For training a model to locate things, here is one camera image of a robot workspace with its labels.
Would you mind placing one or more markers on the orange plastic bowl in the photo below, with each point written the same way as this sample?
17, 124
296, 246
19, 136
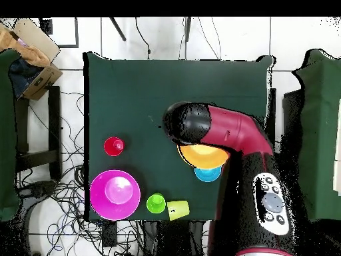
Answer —
202, 157

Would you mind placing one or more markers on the yellow plastic cup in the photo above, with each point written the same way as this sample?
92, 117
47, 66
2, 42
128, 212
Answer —
178, 210

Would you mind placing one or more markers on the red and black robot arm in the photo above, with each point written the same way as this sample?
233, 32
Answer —
234, 128

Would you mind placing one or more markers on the small blue plastic bowl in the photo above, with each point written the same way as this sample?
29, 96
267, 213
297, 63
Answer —
207, 176

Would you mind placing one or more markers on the red plastic cup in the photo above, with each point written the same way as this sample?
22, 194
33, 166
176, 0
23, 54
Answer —
114, 146

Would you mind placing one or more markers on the green plastic cup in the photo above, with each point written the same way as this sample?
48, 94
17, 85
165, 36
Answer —
155, 204

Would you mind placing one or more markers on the dark green tablecloth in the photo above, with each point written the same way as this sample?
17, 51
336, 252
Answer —
120, 88

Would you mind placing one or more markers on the pink plastic bowl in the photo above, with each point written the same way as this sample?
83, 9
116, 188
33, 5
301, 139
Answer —
114, 194

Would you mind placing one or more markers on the black power box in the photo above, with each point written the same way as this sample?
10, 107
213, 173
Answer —
109, 234

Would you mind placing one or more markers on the black stand leg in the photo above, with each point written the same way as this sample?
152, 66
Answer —
118, 29
187, 29

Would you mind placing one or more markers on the brown cardboard box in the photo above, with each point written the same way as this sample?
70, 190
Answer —
42, 82

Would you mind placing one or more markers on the green-covered side table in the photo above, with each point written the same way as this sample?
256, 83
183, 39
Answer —
6, 133
319, 120

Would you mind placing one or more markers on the tan cloth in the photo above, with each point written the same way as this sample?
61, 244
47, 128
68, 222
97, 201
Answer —
34, 56

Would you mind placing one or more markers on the blue cloth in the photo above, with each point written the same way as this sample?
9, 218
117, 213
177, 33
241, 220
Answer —
22, 74

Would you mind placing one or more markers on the beige cardboard sheet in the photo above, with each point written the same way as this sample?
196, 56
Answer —
40, 37

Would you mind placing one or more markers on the black chair frame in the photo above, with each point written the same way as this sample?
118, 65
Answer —
291, 112
54, 133

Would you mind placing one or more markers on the grey metal frame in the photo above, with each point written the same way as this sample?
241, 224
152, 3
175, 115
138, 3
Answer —
76, 32

